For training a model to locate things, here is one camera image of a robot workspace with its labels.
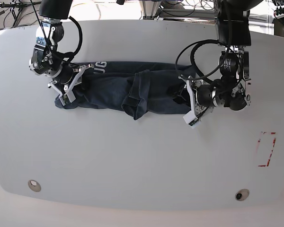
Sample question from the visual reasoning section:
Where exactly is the black tripod stand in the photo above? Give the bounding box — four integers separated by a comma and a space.
0, 0, 41, 28

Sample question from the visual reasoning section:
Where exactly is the red tape rectangle marking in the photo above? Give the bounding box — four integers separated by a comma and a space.
256, 131, 277, 167

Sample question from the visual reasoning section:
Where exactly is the left-side wrist camera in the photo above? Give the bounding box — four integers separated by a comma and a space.
188, 118, 201, 129

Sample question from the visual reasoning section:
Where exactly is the metal frame post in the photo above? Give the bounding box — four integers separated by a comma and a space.
139, 0, 161, 20

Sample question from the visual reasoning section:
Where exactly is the right-side wrist camera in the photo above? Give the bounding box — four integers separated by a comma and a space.
59, 95, 76, 106

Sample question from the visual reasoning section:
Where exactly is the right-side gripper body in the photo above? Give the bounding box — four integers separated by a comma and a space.
47, 63, 94, 97

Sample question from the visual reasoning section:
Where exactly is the right-side robot arm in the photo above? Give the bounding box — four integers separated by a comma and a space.
29, 0, 93, 106

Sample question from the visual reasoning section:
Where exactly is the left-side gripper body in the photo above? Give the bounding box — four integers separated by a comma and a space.
179, 77, 214, 123

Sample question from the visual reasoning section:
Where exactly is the left-side robot arm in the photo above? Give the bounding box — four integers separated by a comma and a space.
175, 0, 251, 127

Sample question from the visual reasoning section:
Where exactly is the right table grommet hole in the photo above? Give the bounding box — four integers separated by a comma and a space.
235, 189, 249, 201

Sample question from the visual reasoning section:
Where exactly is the table grommet hole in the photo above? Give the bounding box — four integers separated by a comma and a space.
28, 180, 41, 192
235, 189, 249, 201

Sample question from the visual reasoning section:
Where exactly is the right-side arm black cable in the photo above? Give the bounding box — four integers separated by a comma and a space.
54, 16, 83, 63

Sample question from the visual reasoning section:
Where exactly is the grey table leg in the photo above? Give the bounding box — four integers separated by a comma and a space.
273, 18, 284, 37

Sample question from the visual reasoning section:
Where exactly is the dark blue T-shirt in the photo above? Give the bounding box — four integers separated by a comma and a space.
54, 61, 191, 120

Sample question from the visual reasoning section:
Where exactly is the left table grommet hole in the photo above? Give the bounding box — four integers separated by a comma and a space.
28, 180, 41, 192

